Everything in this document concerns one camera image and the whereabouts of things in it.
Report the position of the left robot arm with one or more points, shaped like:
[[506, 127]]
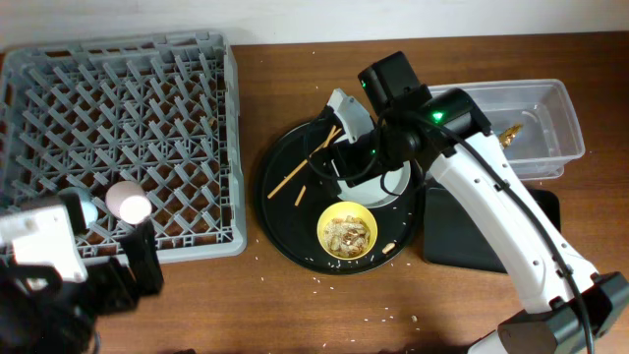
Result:
[[42, 313]]

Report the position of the wooden chopstick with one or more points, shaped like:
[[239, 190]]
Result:
[[332, 134], [300, 196]]

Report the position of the blue cup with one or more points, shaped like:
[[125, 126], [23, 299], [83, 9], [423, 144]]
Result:
[[81, 209]]

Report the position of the brown snack wrapper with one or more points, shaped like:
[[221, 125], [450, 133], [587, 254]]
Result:
[[507, 137]]

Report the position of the food scraps pile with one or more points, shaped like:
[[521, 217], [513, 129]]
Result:
[[346, 238]]

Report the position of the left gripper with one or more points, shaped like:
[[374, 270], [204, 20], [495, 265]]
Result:
[[143, 253]]

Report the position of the grey dishwasher rack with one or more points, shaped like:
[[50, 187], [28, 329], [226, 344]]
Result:
[[161, 111]]

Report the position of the peanut on tray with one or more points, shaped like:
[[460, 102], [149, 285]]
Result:
[[389, 247]]

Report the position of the yellow bowl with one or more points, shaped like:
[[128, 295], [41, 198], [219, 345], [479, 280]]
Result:
[[341, 210]]

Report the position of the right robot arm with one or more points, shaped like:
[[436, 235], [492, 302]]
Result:
[[567, 303]]

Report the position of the black rectangular tray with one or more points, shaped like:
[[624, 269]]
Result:
[[451, 238]]

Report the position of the grey plate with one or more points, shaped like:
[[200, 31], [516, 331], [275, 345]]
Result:
[[376, 192]]

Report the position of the pink cup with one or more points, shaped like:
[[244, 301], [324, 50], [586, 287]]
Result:
[[127, 201]]

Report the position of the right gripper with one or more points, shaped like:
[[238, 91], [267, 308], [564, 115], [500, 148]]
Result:
[[356, 170]]

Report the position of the clear plastic bin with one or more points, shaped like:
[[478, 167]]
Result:
[[551, 134]]

